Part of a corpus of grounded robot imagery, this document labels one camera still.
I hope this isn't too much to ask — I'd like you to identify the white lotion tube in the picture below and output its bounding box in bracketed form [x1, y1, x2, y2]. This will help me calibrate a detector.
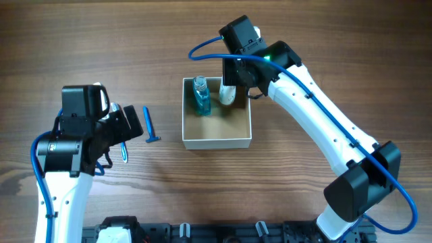
[219, 78, 236, 106]

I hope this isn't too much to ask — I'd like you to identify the blue mouthwash bottle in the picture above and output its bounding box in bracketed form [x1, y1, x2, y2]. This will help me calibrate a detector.
[193, 76, 211, 116]

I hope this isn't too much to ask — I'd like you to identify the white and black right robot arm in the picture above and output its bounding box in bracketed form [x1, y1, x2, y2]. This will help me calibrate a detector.
[219, 16, 401, 242]

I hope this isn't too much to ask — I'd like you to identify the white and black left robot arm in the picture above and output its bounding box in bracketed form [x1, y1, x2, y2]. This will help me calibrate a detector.
[30, 83, 143, 242]

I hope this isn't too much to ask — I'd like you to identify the blue and white toothbrush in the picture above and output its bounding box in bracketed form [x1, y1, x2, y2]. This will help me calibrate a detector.
[111, 103, 129, 163]

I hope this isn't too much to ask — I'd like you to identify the blue disposable razor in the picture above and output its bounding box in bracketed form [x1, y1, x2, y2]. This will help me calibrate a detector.
[142, 106, 161, 143]

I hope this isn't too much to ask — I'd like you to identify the white cardboard box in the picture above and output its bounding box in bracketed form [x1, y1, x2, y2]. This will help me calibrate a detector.
[182, 77, 252, 150]

